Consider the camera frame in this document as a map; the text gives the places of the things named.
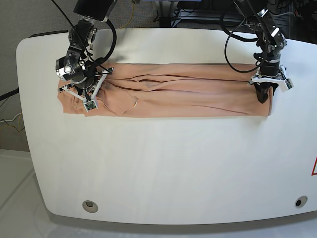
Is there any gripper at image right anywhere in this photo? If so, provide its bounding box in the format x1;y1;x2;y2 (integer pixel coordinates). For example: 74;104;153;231
248;60;287;104

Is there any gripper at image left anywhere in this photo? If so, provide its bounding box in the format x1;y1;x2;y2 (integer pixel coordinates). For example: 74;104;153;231
57;67;114;102

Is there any peach orange T-shirt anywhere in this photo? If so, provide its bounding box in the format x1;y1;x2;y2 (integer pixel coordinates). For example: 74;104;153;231
57;63;273;118

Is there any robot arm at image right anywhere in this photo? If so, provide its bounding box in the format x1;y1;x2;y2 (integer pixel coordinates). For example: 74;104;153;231
219;0;293;104

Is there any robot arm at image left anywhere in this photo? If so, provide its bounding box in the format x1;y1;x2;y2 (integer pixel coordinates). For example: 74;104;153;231
53;0;117;104

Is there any black strip behind table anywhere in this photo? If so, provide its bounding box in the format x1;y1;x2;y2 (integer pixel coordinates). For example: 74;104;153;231
29;30;68;38

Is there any black bar at left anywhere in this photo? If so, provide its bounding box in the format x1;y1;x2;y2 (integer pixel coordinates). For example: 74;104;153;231
0;88;19;101

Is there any black desk leg base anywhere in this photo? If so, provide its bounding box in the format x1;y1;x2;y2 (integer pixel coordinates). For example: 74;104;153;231
157;0;174;28

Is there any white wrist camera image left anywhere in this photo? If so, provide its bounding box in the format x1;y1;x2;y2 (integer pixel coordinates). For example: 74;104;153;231
83;100;98;112

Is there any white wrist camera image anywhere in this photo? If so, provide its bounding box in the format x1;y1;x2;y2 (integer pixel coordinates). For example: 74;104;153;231
83;100;98;112
279;78;294;92

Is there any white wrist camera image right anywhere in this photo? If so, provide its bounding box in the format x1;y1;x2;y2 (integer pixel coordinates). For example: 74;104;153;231
279;78;294;92

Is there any aluminium frame rail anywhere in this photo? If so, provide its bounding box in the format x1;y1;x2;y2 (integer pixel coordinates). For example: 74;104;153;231
177;9;292;38

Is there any white floor cable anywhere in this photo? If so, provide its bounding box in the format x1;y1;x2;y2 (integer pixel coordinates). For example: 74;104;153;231
4;113;23;123

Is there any yellow floor cable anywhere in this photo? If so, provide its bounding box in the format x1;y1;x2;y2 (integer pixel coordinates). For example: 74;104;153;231
119;3;136;30

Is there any left table cable grommet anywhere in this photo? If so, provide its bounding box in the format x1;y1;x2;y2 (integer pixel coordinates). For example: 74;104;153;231
82;200;98;213

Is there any table cable grommet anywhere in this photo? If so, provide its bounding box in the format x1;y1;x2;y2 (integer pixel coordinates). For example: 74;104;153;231
295;196;308;208
82;200;98;213

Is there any right table cable grommet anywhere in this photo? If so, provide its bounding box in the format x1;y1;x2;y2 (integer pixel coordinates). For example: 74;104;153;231
295;196;308;208

